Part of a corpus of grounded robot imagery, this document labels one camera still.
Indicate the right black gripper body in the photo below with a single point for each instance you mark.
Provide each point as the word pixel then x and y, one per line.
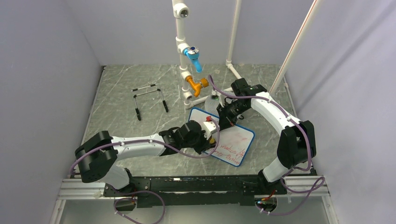
pixel 232 110

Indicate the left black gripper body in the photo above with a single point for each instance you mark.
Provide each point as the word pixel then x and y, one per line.
pixel 198 143

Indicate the blue framed whiteboard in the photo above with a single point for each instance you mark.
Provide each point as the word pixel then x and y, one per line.
pixel 234 143

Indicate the yellow black eraser pad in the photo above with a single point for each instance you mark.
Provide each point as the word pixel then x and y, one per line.
pixel 212 142

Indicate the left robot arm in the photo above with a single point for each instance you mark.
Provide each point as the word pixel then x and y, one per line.
pixel 96 158

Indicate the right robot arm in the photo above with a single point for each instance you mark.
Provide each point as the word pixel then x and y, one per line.
pixel 296 146

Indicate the orange plastic tap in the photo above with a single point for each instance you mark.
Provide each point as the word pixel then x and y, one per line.
pixel 203 83

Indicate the blue plastic tap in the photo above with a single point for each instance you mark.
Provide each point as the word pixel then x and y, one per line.
pixel 192 53

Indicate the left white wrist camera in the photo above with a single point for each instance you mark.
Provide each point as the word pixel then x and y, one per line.
pixel 210 127

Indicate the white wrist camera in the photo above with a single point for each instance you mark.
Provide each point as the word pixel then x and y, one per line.
pixel 210 127
pixel 215 95

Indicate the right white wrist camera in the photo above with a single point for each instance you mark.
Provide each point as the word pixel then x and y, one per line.
pixel 215 95

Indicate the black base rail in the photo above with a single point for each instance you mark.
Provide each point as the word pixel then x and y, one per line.
pixel 243 190

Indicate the black wire whiteboard stand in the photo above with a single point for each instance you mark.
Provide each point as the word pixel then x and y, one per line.
pixel 148 95

